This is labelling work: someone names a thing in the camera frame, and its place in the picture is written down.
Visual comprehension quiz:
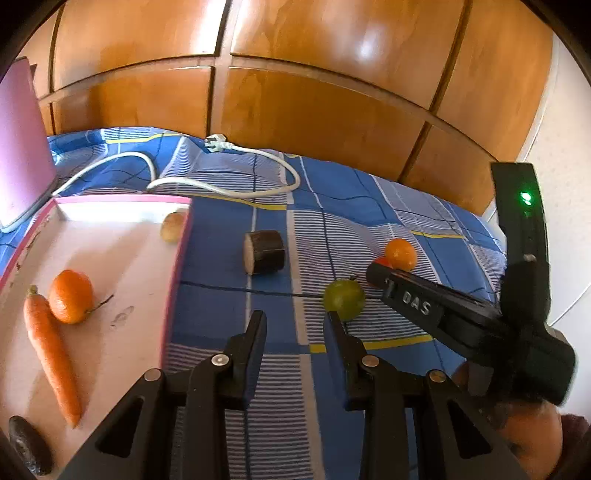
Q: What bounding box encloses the blue plaid tablecloth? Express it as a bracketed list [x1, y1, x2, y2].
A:
[0, 127, 513, 480]

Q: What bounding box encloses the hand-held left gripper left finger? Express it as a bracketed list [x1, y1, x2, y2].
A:
[58, 310, 267, 480]

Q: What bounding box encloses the orange carrot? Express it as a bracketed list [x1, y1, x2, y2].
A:
[23, 285, 83, 429]

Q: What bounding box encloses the large orange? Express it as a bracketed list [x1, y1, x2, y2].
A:
[48, 270, 94, 325]

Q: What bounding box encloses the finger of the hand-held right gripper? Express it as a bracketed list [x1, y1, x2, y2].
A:
[367, 263, 445, 331]

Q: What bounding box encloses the person's right hand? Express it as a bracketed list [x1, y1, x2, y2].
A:
[455, 360, 566, 480]

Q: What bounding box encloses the small orange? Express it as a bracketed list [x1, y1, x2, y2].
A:
[384, 238, 417, 272]

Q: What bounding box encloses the pink rectangular tray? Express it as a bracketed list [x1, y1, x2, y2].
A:
[0, 194, 194, 480]

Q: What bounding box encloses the white power cable with plug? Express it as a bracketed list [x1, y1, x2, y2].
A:
[52, 134, 302, 200]

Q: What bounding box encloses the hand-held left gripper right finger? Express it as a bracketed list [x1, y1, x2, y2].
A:
[324, 311, 529, 480]

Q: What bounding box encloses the dark avocado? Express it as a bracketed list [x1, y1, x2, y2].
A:
[8, 415, 54, 476]

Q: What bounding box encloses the wooden wardrobe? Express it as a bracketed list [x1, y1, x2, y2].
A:
[18, 0, 555, 217]

